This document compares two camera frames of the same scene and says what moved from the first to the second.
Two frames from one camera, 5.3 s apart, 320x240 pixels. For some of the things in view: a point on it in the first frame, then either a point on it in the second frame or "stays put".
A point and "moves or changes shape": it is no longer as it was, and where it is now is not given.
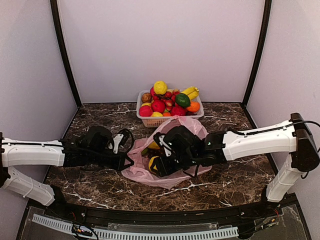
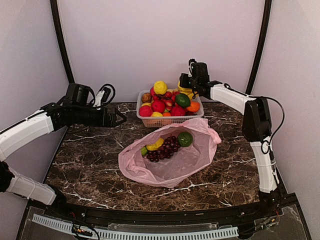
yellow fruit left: (148, 104) stays put
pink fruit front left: (145, 111) stays put
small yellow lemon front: (156, 114) stays put
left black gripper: (119, 163) to (111, 122)
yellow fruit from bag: (150, 161) to (189, 91)
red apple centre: (158, 106) stays put
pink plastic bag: (139, 170) moves or changes shape
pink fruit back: (152, 91) stays put
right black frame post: (263, 37) stays put
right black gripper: (163, 168) to (184, 82)
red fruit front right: (178, 110) stays put
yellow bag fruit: (153, 145) stays put
